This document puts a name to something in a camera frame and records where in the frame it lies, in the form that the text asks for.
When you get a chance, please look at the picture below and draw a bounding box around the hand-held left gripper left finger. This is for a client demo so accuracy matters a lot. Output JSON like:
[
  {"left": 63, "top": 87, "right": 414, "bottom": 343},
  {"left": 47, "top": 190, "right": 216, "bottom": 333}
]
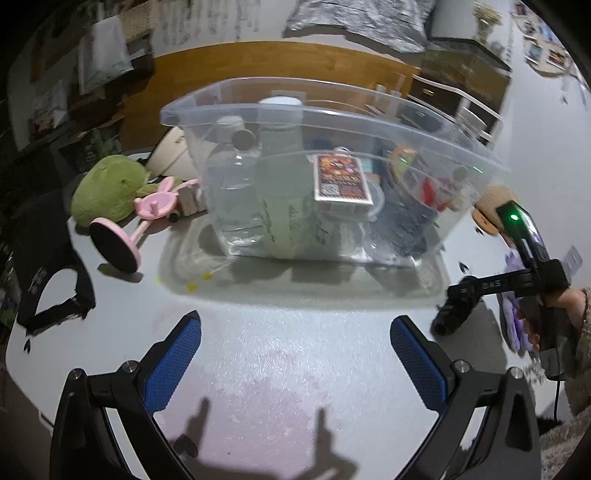
[{"left": 50, "top": 310, "right": 203, "bottom": 480}]

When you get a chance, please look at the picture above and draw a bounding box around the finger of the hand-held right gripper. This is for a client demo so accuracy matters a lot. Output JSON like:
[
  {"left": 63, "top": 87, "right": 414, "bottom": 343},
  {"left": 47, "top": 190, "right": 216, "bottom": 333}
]
[{"left": 447, "top": 270, "right": 536, "bottom": 301}]

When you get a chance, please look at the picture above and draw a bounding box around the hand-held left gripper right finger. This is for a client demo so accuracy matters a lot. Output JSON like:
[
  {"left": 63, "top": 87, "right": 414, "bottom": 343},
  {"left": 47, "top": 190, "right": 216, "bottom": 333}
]
[{"left": 390, "top": 315, "right": 542, "bottom": 480}]

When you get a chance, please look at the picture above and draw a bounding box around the black ribbed roller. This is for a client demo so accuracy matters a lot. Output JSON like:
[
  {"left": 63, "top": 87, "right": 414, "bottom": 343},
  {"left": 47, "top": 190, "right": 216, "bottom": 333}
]
[{"left": 431, "top": 295, "right": 483, "bottom": 335}]

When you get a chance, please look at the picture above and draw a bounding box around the clear plastic storage bin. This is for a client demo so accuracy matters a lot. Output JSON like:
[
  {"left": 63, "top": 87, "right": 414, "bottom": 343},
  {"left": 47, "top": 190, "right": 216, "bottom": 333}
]
[{"left": 159, "top": 76, "right": 512, "bottom": 268}]

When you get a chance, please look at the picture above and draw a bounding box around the person's right forearm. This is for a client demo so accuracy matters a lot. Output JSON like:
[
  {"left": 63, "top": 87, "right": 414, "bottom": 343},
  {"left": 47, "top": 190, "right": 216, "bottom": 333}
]
[{"left": 567, "top": 287, "right": 591, "bottom": 407}]

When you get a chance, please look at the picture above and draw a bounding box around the round clear plastic container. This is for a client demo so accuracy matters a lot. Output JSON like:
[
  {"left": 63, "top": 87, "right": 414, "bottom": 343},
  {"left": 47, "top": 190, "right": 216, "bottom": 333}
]
[{"left": 314, "top": 185, "right": 386, "bottom": 250}]

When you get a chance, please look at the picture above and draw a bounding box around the person's right hand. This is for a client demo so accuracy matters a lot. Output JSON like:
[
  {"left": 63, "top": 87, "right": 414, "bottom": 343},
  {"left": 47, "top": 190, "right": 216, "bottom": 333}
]
[{"left": 516, "top": 290, "right": 586, "bottom": 354}]

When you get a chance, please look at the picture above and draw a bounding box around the purple plush toy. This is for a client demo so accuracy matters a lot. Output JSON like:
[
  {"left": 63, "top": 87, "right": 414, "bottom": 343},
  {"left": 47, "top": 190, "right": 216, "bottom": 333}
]
[{"left": 496, "top": 249, "right": 546, "bottom": 356}]

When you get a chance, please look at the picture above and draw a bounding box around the beige plush toy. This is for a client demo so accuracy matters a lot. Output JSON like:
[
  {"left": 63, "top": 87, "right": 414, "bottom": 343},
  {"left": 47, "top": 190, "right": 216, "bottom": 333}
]
[{"left": 478, "top": 185, "right": 520, "bottom": 217}]

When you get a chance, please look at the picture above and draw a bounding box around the red label water bottle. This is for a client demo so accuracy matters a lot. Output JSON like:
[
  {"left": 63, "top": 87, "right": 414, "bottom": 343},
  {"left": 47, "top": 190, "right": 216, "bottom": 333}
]
[{"left": 416, "top": 168, "right": 467, "bottom": 250}]

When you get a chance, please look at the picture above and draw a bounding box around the pink stand mirror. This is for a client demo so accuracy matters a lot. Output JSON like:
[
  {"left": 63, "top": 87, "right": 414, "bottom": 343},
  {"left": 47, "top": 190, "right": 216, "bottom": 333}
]
[{"left": 89, "top": 176, "right": 178, "bottom": 273}]

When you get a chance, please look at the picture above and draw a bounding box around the frog coaster with brown rim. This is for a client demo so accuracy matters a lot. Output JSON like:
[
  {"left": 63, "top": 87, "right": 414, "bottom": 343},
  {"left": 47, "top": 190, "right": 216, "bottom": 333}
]
[{"left": 387, "top": 147, "right": 419, "bottom": 178}]

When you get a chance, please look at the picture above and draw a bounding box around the shaggy grey rug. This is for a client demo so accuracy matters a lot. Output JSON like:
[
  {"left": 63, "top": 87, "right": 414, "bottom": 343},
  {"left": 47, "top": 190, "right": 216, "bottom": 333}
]
[{"left": 538, "top": 415, "right": 591, "bottom": 480}]

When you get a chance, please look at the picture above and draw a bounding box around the glass fish tank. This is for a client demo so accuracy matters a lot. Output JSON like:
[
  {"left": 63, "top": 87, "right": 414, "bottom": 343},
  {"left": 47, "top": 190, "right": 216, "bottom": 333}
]
[{"left": 420, "top": 39, "right": 513, "bottom": 114}]

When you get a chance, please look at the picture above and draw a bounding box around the small white box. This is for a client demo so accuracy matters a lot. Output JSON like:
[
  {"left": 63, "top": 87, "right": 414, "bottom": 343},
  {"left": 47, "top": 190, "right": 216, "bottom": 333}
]
[{"left": 168, "top": 180, "right": 208, "bottom": 222}]

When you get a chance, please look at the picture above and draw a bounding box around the black cloth bag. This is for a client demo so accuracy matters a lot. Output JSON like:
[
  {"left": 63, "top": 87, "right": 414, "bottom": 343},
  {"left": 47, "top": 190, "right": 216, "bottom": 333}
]
[{"left": 11, "top": 194, "right": 96, "bottom": 335}]

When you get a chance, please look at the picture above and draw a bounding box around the clear water bottle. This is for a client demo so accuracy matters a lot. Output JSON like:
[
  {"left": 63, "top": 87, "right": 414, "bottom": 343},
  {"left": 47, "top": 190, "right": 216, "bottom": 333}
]
[{"left": 203, "top": 115, "right": 266, "bottom": 247}]

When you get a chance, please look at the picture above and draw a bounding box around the red card box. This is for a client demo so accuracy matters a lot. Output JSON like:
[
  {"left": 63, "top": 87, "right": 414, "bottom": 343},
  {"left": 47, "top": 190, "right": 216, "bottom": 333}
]
[{"left": 312, "top": 153, "right": 374, "bottom": 205}]

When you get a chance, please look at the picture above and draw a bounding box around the photo collage board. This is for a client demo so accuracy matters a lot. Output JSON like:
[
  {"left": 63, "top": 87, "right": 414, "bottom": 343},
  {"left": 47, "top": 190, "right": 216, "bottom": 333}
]
[{"left": 512, "top": 0, "right": 583, "bottom": 77}]

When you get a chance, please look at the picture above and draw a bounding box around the green plush toy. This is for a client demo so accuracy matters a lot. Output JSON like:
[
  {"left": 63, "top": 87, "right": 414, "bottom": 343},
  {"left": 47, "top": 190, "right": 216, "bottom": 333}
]
[{"left": 70, "top": 154, "right": 151, "bottom": 228}]

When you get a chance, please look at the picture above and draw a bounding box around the pale green white-capped bottle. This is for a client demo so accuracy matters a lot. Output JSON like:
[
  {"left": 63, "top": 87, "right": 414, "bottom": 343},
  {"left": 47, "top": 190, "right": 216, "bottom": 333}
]
[{"left": 254, "top": 96, "right": 319, "bottom": 259}]

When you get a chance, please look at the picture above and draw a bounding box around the white rounded object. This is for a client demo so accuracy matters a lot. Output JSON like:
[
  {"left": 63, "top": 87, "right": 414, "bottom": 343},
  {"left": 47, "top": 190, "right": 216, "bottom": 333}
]
[{"left": 148, "top": 124, "right": 199, "bottom": 178}]

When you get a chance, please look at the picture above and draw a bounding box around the green carton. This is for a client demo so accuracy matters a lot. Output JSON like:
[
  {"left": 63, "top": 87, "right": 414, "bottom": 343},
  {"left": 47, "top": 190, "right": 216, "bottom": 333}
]
[{"left": 76, "top": 127, "right": 123, "bottom": 171}]

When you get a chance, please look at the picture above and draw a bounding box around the silver foil sheet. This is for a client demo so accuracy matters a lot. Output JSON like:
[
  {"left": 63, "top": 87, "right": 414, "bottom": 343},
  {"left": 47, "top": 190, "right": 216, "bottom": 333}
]
[{"left": 284, "top": 0, "right": 437, "bottom": 51}]

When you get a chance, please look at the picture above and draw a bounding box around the illustrated card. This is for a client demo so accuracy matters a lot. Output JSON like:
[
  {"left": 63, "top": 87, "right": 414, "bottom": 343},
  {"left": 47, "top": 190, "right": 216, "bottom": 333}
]
[{"left": 28, "top": 80, "right": 70, "bottom": 134}]

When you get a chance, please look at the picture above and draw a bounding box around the dark wooden shelf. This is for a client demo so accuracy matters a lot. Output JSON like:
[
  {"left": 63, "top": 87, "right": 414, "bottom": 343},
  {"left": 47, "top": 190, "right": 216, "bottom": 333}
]
[{"left": 28, "top": 37, "right": 155, "bottom": 158}]

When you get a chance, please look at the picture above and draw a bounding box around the white tote bag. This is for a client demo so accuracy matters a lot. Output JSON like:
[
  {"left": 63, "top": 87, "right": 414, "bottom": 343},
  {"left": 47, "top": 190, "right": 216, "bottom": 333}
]
[{"left": 78, "top": 18, "right": 134, "bottom": 95}]

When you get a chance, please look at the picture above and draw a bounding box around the woven basket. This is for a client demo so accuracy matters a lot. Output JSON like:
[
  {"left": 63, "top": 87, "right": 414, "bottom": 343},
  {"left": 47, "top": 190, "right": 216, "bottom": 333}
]
[{"left": 117, "top": 0, "right": 155, "bottom": 42}]

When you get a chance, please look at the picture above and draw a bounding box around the clear wall hook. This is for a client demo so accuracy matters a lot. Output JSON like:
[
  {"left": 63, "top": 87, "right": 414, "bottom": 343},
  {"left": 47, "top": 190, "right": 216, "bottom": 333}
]
[{"left": 564, "top": 244, "right": 583, "bottom": 278}]

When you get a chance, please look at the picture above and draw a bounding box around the white frame drawer unit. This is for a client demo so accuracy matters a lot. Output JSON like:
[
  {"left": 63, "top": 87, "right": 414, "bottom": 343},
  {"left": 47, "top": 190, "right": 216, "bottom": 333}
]
[{"left": 406, "top": 76, "right": 504, "bottom": 144}]

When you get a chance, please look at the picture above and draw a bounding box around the black cable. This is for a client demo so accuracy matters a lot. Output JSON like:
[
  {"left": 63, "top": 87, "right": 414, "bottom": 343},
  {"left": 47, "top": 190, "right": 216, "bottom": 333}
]
[{"left": 551, "top": 376, "right": 566, "bottom": 421}]

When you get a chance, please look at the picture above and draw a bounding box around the macrame wall hanging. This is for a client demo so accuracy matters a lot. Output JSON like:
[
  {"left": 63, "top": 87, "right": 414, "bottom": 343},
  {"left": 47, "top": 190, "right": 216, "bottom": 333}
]
[{"left": 152, "top": 0, "right": 287, "bottom": 47}]

